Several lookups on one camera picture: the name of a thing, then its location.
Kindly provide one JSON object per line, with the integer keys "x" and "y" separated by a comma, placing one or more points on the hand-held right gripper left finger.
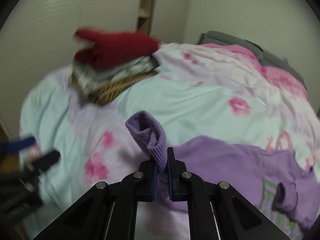
{"x": 154, "y": 181}

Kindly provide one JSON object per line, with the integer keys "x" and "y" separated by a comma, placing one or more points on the white louvered wardrobe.
{"x": 50, "y": 30}

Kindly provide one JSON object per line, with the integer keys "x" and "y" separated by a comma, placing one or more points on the floral pastel blanket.
{"x": 155, "y": 105}

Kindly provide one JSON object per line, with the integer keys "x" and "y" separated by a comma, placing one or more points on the brown wicker basket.
{"x": 112, "y": 90}

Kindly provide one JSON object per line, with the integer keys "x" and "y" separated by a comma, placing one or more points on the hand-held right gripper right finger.
{"x": 170, "y": 177}

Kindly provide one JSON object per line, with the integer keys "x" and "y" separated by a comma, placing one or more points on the grey padded headboard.
{"x": 275, "y": 55}

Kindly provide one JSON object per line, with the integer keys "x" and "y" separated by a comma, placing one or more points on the patterned folded clothes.
{"x": 92, "y": 78}

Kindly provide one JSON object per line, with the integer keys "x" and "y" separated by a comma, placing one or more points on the purple long-sleeve top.
{"x": 225, "y": 160}

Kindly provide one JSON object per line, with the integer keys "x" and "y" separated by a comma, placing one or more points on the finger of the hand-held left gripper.
{"x": 47, "y": 160}
{"x": 20, "y": 145}

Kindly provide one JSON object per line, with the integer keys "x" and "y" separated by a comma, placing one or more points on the red folded garment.
{"x": 117, "y": 47}

